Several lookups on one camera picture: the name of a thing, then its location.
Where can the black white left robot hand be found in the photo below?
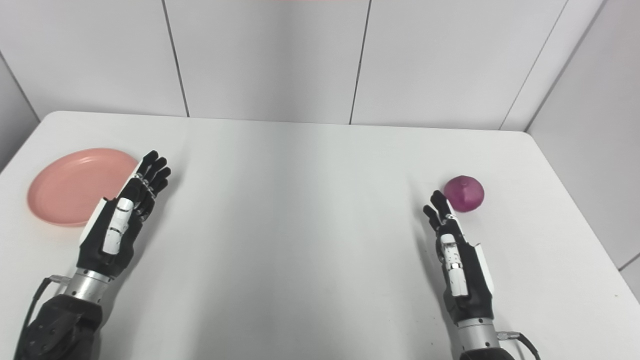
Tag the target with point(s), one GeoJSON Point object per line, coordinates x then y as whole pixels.
{"type": "Point", "coordinates": [112, 235]}

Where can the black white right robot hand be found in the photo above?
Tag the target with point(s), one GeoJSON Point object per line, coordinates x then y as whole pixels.
{"type": "Point", "coordinates": [467, 280]}

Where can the pink round plate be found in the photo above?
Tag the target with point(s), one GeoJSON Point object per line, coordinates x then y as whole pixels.
{"type": "Point", "coordinates": [70, 187]}

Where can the purple red onion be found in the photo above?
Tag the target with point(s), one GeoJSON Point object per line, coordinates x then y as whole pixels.
{"type": "Point", "coordinates": [464, 194]}

